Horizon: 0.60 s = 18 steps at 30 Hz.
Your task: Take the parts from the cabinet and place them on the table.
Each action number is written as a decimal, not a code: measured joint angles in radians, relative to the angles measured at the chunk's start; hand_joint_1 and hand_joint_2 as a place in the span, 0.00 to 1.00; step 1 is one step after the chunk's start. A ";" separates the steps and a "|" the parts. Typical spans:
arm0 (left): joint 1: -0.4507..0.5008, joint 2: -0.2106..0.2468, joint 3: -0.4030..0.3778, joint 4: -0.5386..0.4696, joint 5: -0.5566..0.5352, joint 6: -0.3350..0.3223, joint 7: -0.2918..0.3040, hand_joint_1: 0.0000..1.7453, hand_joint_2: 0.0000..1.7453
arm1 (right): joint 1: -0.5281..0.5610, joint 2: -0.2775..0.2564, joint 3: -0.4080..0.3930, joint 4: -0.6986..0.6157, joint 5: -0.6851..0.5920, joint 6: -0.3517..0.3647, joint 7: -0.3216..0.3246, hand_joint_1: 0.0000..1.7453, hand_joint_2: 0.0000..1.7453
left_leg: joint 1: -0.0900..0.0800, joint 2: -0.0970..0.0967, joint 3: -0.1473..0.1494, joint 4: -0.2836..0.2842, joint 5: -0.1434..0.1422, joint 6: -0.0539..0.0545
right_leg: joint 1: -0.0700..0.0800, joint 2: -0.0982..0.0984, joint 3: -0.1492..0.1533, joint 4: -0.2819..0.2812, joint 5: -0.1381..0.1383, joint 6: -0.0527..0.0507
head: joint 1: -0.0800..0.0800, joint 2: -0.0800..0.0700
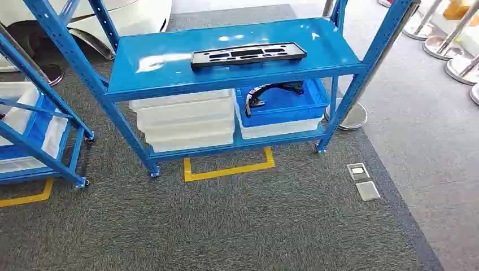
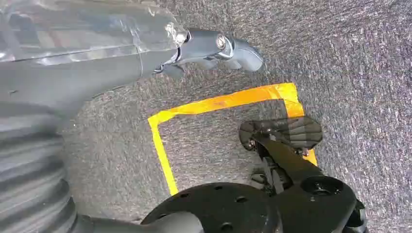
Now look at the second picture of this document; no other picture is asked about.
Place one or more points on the yellow floor tape square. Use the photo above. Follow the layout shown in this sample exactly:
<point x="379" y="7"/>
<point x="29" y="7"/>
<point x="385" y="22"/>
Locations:
<point x="225" y="102"/>

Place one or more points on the black robot leg and foot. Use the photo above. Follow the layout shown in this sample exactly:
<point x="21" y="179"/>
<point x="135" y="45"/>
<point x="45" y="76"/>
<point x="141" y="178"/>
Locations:
<point x="305" y="205"/>

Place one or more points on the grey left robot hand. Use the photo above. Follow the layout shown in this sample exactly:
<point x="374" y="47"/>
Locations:
<point x="80" y="48"/>

